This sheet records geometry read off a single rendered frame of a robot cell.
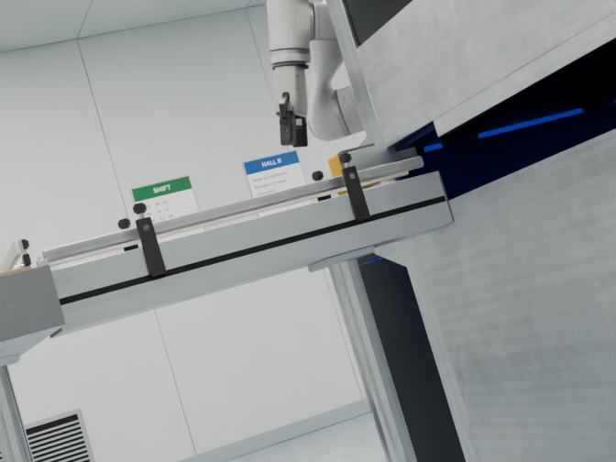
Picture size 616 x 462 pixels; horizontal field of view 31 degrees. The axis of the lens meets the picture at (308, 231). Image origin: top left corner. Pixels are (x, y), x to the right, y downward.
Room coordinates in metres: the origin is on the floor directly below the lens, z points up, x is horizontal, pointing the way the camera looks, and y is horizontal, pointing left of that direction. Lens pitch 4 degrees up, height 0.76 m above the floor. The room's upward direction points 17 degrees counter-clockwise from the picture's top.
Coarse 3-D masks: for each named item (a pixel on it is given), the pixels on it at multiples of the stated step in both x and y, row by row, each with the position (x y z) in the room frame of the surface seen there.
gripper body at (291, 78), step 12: (276, 72) 2.20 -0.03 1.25; (288, 72) 2.19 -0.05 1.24; (300, 72) 2.21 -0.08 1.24; (276, 84) 2.19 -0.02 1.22; (288, 84) 2.19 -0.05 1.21; (300, 84) 2.21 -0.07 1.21; (276, 96) 2.20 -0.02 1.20; (300, 96) 2.21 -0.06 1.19; (276, 108) 2.20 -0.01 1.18; (288, 108) 2.21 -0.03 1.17; (300, 108) 2.21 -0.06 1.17
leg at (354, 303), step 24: (312, 264) 1.87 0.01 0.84; (336, 264) 1.84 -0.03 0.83; (336, 288) 1.85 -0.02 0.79; (360, 288) 1.84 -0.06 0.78; (360, 312) 1.84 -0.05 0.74; (360, 336) 1.84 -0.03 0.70; (360, 360) 1.84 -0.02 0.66; (384, 360) 1.85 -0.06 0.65; (384, 384) 1.84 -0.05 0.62; (384, 408) 1.84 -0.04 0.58; (384, 432) 1.84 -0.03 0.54; (408, 432) 1.86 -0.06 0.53; (408, 456) 1.84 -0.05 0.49
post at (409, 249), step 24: (336, 0) 2.04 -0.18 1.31; (336, 24) 2.07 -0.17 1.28; (360, 72) 2.04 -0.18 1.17; (360, 96) 2.07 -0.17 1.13; (408, 240) 2.05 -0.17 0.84; (408, 264) 2.08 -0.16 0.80; (432, 312) 2.04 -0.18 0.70; (432, 336) 2.07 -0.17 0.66; (456, 384) 2.03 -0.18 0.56; (456, 408) 2.06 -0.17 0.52
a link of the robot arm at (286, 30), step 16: (272, 0) 2.19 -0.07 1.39; (288, 0) 2.18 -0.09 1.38; (304, 0) 2.20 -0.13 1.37; (272, 16) 2.19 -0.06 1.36; (288, 16) 2.18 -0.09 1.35; (304, 16) 2.19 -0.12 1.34; (272, 32) 2.20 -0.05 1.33; (288, 32) 2.19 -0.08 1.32; (304, 32) 2.20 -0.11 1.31; (272, 48) 2.20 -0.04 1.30; (288, 48) 2.19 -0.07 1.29; (304, 48) 2.20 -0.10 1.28
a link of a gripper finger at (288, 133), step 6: (288, 114) 2.17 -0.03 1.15; (282, 120) 2.18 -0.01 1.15; (288, 120) 2.18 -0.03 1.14; (282, 126) 2.19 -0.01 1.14; (288, 126) 2.19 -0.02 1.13; (294, 126) 2.19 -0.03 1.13; (282, 132) 2.20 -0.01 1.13; (288, 132) 2.19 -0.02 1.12; (294, 132) 2.19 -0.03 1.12; (282, 138) 2.20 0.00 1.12; (288, 138) 2.19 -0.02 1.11; (294, 138) 2.20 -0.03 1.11; (282, 144) 2.20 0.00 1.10; (288, 144) 2.20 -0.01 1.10; (294, 144) 2.20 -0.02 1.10
